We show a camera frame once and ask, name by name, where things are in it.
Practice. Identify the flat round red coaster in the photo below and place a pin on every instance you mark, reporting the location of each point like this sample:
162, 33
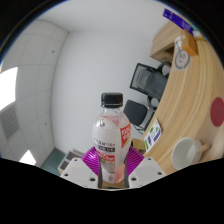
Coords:
218, 111

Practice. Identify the white green printed leaflet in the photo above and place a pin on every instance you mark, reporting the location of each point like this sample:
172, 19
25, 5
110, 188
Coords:
153, 134

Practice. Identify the black mesh office chair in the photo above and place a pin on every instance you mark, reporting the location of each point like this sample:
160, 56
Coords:
148, 80

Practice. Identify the wooden side desk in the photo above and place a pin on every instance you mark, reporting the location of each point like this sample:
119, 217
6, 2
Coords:
165, 45

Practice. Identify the white ceramic mug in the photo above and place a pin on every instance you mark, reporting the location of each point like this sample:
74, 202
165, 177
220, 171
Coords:
186, 155

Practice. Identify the orange box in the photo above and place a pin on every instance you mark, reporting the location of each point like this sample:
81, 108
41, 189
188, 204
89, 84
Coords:
189, 42

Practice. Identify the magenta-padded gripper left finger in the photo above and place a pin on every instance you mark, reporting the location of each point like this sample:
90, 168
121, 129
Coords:
80, 168

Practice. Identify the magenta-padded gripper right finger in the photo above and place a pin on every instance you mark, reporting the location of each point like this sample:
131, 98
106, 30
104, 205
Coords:
143, 168

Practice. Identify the clear black-capped drink bottle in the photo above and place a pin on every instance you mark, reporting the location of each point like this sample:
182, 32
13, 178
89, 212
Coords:
111, 140

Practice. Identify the white ceiling light panel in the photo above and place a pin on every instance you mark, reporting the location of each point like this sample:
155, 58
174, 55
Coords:
28, 158
8, 88

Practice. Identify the dark grey padded chair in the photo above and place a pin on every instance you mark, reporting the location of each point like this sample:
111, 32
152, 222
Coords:
136, 111

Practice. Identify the ceiling air vent grille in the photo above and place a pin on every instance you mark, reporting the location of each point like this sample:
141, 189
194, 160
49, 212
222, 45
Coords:
8, 121

